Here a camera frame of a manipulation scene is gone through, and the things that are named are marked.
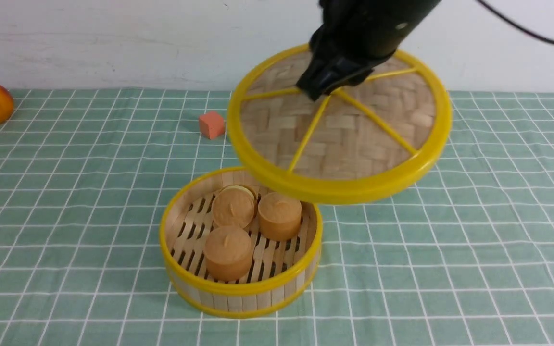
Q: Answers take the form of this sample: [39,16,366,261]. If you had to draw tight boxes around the brown steamed bun left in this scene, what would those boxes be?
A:
[212,190,256,228]

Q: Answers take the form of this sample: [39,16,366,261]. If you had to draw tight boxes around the green checkered tablecloth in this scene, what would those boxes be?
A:
[0,88,554,346]

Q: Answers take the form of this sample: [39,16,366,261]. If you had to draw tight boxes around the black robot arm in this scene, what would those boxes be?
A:
[296,0,439,101]

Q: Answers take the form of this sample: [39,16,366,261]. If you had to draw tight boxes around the yellow bamboo steamer lid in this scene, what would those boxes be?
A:
[227,44,453,205]

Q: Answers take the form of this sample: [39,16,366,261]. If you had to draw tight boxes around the brown steamed bun front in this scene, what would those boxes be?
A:
[203,225,253,281]

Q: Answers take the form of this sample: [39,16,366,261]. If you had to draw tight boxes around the brown steamed bun right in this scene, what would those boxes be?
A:
[258,191,302,242]

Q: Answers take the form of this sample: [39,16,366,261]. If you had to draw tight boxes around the pale bun at back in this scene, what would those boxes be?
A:
[219,185,258,202]

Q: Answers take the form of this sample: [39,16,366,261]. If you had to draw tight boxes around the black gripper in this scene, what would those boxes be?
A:
[295,25,393,101]

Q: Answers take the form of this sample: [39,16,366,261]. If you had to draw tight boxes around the black cable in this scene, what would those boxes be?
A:
[477,0,554,49]

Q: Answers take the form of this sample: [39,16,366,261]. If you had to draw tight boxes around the orange foam cube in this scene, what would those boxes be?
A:
[198,111,225,140]

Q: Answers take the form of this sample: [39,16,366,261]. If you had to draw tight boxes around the brown steamed bun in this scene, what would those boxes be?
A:
[212,190,256,228]
[258,191,302,242]
[203,225,253,281]

